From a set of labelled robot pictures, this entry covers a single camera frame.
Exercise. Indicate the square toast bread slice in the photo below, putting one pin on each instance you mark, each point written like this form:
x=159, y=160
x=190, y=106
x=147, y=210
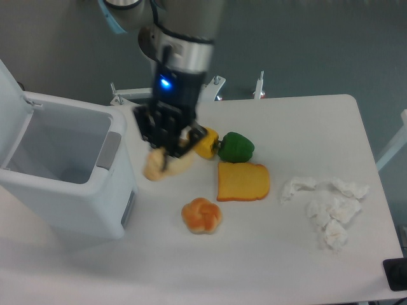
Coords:
x=242, y=181

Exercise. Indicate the white metal base frame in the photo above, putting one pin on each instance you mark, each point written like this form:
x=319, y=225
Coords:
x=172, y=89

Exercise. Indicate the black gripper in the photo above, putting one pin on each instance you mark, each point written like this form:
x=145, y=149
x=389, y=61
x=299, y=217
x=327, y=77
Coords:
x=172, y=129

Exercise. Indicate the black device at edge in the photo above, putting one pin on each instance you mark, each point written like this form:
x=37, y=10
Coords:
x=395, y=271

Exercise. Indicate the crumpled white tissue left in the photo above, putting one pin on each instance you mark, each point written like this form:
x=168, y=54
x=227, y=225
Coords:
x=295, y=184

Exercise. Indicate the crumpled white tissue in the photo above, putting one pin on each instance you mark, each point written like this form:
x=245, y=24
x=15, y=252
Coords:
x=335, y=236
x=350, y=189
x=295, y=184
x=339, y=209

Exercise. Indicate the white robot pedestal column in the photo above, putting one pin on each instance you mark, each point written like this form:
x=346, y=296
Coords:
x=210, y=91

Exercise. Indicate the yellow bell pepper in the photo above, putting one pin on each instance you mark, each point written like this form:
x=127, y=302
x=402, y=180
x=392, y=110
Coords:
x=208, y=146

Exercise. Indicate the pale round bread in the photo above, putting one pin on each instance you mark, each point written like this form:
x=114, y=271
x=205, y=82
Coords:
x=159, y=166

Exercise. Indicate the crumpled white tissue middle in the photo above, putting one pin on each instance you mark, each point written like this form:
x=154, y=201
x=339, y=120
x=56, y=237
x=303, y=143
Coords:
x=339, y=209

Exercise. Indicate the round knotted bread roll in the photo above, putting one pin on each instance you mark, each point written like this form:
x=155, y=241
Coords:
x=201, y=216

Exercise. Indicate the crumpled white tissue bottom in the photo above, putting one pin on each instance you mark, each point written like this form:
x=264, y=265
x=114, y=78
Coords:
x=335, y=236

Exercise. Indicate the crumpled white tissue top right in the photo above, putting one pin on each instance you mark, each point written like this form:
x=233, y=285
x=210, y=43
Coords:
x=350, y=189

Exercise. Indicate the green bell pepper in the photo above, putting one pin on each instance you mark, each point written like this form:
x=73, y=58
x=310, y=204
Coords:
x=235, y=148

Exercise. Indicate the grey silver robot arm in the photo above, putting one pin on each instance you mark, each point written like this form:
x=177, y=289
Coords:
x=179, y=36

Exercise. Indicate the white open trash can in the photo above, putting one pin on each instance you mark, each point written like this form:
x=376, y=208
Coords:
x=66, y=160

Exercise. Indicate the white frame leg right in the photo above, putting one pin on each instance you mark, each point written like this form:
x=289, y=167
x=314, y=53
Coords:
x=394, y=145

